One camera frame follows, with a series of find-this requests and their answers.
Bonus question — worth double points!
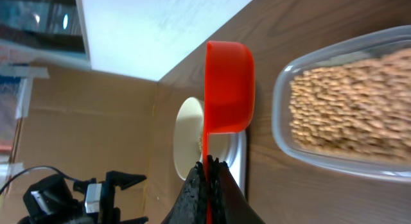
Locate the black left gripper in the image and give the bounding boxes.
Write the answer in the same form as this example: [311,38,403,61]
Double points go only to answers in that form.
[18,171,148,224]

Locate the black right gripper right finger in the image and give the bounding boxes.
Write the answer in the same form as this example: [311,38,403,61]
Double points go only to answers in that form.
[210,156,265,224]

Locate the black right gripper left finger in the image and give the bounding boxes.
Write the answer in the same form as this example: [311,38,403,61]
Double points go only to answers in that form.
[161,162,207,224]

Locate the red plastic measuring scoop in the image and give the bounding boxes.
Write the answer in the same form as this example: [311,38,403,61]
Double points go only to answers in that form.
[202,41,255,224]

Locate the white digital kitchen scale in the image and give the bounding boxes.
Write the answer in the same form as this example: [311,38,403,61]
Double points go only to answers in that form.
[226,131,247,196]

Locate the soybeans in bowl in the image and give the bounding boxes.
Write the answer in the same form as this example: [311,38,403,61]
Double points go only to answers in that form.
[198,132,203,154]

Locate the white round bowl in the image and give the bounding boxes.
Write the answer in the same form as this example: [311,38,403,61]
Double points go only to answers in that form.
[173,97,229,180]

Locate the brown cardboard panel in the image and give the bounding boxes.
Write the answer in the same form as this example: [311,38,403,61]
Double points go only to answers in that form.
[1,65,157,223]

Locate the clear plastic container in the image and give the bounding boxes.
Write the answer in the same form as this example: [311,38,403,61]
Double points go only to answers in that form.
[272,26,410,183]

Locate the yellow soybeans pile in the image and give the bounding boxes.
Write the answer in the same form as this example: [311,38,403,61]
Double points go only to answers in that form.
[289,48,410,164]

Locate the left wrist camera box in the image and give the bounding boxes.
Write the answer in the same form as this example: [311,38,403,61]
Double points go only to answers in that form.
[84,184,102,214]

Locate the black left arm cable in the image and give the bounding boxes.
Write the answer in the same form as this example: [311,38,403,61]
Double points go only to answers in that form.
[0,165,84,196]

